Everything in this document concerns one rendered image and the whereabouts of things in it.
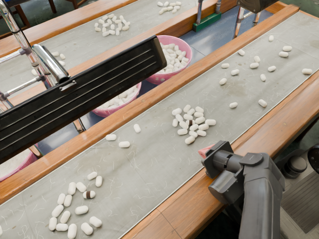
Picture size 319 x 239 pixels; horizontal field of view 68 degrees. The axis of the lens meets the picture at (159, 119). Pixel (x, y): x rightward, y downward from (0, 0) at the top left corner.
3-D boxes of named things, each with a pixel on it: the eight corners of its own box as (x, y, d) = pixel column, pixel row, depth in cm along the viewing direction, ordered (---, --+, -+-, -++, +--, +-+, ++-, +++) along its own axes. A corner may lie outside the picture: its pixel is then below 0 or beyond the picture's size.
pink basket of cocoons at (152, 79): (202, 71, 109) (205, 54, 102) (158, 99, 100) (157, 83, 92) (165, 44, 122) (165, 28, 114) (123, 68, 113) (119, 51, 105)
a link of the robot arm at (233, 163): (264, 171, 58) (255, 155, 56) (247, 191, 56) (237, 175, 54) (242, 164, 64) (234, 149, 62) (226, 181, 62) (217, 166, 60)
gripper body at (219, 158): (199, 160, 65) (217, 167, 59) (224, 139, 69) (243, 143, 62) (208, 177, 67) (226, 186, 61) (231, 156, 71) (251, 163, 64)
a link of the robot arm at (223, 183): (286, 183, 52) (265, 153, 51) (255, 222, 49) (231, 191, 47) (248, 175, 63) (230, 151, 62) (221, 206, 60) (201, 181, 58)
